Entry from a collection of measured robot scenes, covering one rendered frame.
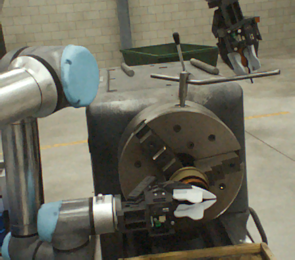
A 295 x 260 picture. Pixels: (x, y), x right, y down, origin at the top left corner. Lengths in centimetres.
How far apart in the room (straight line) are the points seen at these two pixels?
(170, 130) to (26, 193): 36
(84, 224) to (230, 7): 54
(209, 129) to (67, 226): 41
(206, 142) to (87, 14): 999
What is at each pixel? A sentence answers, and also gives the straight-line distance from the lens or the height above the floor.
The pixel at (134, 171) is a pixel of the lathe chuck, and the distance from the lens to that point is 109.
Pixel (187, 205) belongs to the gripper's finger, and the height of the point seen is 107.
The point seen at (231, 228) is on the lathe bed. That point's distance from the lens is 129.
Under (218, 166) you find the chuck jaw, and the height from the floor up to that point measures 111.
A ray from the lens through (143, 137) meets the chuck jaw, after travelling 104.
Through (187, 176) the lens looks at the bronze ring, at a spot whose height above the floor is 112.
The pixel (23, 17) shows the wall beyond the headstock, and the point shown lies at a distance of 1097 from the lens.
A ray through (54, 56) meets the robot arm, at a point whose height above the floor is 141.
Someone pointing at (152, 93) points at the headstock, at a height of 125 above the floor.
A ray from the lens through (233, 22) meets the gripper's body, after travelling 99.
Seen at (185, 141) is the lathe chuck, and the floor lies 116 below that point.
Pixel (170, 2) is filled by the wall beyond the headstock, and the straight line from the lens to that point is 1134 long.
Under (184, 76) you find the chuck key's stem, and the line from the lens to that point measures 107.
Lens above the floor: 149
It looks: 14 degrees down
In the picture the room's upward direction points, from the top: 5 degrees counter-clockwise
